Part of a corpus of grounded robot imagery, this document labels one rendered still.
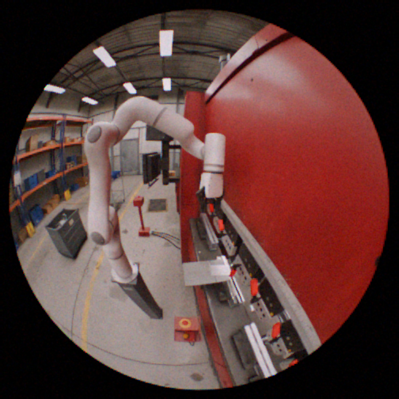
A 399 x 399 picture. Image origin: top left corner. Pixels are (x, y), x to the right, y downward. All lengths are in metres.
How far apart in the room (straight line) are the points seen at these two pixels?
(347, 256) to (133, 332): 1.83
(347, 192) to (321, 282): 0.19
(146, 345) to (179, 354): 0.36
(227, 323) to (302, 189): 0.76
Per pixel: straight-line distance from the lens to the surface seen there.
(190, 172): 1.34
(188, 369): 1.74
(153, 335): 1.73
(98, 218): 0.55
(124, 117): 0.51
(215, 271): 0.85
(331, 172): 0.29
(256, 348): 0.79
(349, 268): 0.30
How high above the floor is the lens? 1.69
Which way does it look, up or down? 23 degrees down
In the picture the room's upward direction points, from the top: 4 degrees clockwise
